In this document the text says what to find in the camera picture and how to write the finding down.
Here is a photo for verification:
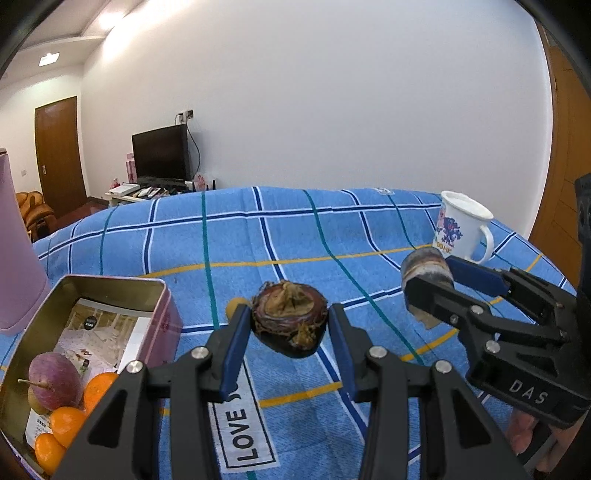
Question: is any white mug with blue print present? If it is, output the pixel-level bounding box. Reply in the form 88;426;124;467
434;191;495;265

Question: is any pink metal tin box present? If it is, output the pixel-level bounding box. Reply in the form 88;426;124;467
0;274;183;478

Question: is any person's right hand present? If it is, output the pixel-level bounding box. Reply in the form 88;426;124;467
505;410;541;457

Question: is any white television stand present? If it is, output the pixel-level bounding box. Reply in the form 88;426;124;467
104;180;218;206

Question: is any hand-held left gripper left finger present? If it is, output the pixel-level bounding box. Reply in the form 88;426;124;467
55;305;252;480

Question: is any light wooden door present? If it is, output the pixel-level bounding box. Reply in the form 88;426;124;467
527;21;591;296

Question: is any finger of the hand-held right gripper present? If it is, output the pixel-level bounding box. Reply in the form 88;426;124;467
445;256;579;331
404;273;568;365

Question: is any purple passion fruit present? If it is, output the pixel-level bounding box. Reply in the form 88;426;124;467
18;352;85;414

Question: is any brown leather sofa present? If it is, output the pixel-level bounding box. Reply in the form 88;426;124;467
16;191;58;234

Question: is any brown taro root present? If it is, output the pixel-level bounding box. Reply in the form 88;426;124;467
250;281;329;358

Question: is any black power cable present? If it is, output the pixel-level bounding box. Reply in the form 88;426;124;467
186;122;203;174

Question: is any pink electric kettle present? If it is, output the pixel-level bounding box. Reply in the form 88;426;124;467
0;148;51;335

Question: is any cut taro piece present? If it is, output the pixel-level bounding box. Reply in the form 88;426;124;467
401;248;455;330

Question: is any black television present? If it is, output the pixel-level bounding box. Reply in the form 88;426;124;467
131;124;192;181

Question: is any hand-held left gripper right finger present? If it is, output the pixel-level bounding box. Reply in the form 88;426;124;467
327;302;532;480

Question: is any large orange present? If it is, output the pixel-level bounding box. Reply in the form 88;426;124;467
83;373;120;414

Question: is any blue plaid tablecloth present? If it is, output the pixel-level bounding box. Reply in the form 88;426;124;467
0;186;578;480

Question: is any dark wooden door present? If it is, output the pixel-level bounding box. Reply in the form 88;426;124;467
35;96;89;220

